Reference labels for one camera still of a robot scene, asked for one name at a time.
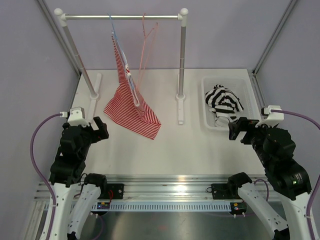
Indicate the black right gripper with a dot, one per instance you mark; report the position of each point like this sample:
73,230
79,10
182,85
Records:
243,123

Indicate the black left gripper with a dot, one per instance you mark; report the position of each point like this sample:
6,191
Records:
102,126

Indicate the black white striped tank top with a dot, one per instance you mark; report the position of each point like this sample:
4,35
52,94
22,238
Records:
224,104

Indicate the pink wire hanger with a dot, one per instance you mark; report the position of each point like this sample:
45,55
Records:
149,37

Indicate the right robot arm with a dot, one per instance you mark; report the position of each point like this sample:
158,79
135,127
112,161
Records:
275,150

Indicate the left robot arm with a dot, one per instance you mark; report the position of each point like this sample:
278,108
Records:
65,221

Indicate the red white striped tank top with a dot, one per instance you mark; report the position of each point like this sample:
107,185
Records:
127,107

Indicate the white perforated plastic basket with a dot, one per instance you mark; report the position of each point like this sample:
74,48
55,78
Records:
243,90

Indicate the white and silver clothes rack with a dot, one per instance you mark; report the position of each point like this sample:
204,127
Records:
94,88

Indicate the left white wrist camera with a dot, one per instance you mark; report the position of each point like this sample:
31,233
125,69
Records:
75,117

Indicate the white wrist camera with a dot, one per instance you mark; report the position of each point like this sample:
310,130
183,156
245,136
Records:
75,117
271,116

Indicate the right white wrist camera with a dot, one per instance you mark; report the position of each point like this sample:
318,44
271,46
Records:
271,116

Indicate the right aluminium frame post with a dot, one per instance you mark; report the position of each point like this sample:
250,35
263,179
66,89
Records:
275,35

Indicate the aluminium frame post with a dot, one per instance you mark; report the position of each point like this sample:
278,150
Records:
275,35
58,35

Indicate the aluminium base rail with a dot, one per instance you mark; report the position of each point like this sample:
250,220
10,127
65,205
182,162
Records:
167,188

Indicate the left aluminium frame post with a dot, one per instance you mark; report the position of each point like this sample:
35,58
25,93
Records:
58,35

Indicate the blue wire hanger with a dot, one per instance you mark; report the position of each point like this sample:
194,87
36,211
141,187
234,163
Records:
113,25

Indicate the white slotted cable duct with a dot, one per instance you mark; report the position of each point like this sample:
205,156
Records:
140,206

